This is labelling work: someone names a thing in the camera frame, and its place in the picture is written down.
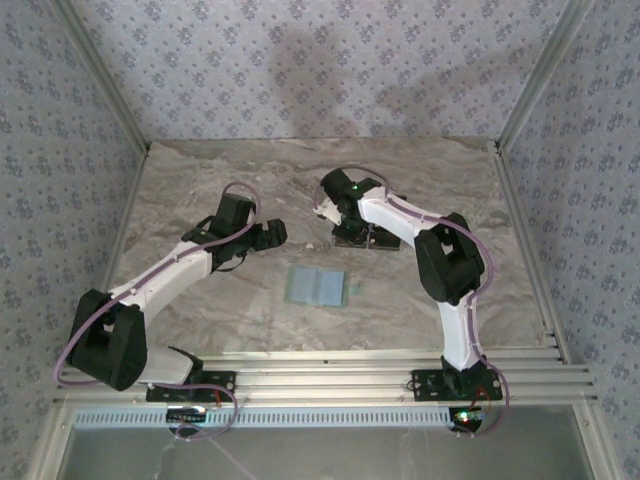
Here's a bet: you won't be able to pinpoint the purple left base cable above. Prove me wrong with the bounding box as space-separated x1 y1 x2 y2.
163 382 242 442

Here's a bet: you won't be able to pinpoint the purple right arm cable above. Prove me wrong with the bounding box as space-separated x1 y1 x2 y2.
313 164 500 366

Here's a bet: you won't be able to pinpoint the aluminium frame post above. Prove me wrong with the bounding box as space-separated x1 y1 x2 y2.
497 0 599 151

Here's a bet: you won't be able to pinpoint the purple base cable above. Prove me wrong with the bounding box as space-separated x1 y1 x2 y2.
163 382 242 442
453 363 509 440

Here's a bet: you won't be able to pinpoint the aluminium side rail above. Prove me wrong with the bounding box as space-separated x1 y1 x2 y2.
487 139 574 365
99 142 153 296

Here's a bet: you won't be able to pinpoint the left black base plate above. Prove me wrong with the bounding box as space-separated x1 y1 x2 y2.
144 368 238 404

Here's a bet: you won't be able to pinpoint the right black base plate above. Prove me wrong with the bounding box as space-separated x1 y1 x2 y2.
409 367 504 404

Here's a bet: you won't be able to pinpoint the grey metal panel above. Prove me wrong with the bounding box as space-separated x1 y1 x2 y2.
49 404 601 480

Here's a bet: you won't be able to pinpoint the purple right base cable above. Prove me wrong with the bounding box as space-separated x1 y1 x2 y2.
453 363 509 440

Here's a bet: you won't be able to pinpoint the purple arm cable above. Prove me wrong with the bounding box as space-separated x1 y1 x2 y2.
53 182 266 389
313 164 500 366

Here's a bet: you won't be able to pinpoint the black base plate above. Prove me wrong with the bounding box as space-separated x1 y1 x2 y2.
144 368 238 404
409 367 504 404

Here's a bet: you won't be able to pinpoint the white slotted cable duct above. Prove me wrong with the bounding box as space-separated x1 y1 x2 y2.
69 405 454 430

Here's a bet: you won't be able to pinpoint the left controller circuit board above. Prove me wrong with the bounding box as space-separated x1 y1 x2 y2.
166 406 210 425

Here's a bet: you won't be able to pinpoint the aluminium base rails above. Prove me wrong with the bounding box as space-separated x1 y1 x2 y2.
53 348 600 407

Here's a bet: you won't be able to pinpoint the controller circuit board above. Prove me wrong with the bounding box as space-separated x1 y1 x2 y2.
166 406 210 425
448 407 490 432

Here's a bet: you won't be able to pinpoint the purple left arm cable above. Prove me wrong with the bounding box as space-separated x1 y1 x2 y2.
53 182 266 389

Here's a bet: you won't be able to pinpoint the right controller circuit board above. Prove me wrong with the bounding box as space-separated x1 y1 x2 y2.
448 407 490 432

